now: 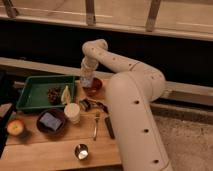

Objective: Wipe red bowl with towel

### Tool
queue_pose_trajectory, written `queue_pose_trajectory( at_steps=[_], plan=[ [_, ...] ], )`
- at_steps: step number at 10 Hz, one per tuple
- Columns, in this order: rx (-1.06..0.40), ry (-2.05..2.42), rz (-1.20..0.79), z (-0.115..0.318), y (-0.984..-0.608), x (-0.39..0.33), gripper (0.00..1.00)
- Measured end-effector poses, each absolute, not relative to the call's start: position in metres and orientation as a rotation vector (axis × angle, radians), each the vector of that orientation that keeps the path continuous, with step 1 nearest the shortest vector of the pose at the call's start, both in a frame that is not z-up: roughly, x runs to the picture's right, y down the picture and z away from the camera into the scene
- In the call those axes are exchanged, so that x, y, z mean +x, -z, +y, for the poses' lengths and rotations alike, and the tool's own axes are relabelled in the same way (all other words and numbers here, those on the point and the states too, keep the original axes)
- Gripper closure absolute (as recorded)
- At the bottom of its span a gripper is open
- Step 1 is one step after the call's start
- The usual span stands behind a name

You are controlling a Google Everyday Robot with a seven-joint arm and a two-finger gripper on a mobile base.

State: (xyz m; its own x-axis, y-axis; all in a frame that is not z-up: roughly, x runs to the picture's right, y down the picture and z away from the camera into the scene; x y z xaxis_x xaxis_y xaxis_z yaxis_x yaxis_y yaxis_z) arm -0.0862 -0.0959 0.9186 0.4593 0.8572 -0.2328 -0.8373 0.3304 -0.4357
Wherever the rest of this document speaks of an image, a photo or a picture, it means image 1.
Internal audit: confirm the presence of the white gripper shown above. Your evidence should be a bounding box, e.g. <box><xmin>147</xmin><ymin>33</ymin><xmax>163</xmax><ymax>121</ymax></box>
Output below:
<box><xmin>81</xmin><ymin>57</ymin><xmax>98</xmax><ymax>79</ymax></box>

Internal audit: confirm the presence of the green plastic tray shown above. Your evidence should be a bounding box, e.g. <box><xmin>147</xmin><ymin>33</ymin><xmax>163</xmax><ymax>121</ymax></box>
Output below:
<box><xmin>16</xmin><ymin>75</ymin><xmax>76</xmax><ymax>113</ymax></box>

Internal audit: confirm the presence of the white cylindrical cup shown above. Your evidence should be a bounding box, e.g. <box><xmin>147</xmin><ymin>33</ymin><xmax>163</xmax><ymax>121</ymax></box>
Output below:
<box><xmin>64</xmin><ymin>103</ymin><xmax>80</xmax><ymax>124</ymax></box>

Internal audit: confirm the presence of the small metal cup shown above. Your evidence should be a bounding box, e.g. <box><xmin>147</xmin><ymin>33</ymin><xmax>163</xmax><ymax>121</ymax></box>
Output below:
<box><xmin>75</xmin><ymin>144</ymin><xmax>89</xmax><ymax>160</ymax></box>

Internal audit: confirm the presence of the black metal utensil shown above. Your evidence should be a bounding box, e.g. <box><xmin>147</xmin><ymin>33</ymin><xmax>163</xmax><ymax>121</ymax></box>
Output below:
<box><xmin>79</xmin><ymin>99</ymin><xmax>108</xmax><ymax>113</ymax></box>

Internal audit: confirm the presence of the dark grape bunch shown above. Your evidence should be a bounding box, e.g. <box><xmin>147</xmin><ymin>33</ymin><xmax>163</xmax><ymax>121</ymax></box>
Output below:
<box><xmin>47</xmin><ymin>87</ymin><xmax>61</xmax><ymax>105</ymax></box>

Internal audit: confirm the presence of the blue sponge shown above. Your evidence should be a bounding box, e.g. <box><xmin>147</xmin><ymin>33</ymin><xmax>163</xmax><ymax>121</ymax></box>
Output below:
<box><xmin>40</xmin><ymin>113</ymin><xmax>62</xmax><ymax>131</ymax></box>

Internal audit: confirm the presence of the wooden cutting board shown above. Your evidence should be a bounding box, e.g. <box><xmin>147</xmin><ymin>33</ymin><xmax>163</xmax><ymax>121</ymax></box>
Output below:
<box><xmin>0</xmin><ymin>79</ymin><xmax>122</xmax><ymax>171</ymax></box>

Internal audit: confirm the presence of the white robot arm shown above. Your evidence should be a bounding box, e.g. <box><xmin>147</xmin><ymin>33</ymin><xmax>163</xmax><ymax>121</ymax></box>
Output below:
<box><xmin>81</xmin><ymin>39</ymin><xmax>174</xmax><ymax>171</ymax></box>

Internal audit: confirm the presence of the red yellow apple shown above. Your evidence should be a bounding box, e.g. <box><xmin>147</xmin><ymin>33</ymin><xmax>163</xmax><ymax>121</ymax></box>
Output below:
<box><xmin>7</xmin><ymin>119</ymin><xmax>25</xmax><ymax>136</ymax></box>

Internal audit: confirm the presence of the dark purple bowl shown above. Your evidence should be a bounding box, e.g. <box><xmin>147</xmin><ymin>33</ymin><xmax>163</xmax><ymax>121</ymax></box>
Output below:
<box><xmin>36</xmin><ymin>108</ymin><xmax>66</xmax><ymax>135</ymax></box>

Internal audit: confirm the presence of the red bowl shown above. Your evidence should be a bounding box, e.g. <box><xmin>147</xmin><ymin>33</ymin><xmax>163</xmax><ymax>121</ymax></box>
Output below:
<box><xmin>83</xmin><ymin>77</ymin><xmax>102</xmax><ymax>96</ymax></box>

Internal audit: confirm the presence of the dark handled knife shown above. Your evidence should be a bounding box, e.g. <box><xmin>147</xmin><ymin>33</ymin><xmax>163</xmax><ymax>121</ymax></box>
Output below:
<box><xmin>104</xmin><ymin>117</ymin><xmax>115</xmax><ymax>139</ymax></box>

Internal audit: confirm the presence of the metal fork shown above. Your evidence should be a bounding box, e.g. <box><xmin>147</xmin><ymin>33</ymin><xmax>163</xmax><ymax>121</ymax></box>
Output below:
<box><xmin>93</xmin><ymin>112</ymin><xmax>100</xmax><ymax>141</ymax></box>

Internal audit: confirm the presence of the blue grey towel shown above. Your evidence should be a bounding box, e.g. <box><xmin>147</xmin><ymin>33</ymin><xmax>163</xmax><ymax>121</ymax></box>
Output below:
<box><xmin>80</xmin><ymin>77</ymin><xmax>93</xmax><ymax>88</ymax></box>

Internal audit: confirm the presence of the pale green fruit wedge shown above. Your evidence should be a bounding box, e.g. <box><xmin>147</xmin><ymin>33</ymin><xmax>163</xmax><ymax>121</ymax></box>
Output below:
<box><xmin>61</xmin><ymin>86</ymin><xmax>71</xmax><ymax>104</ymax></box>

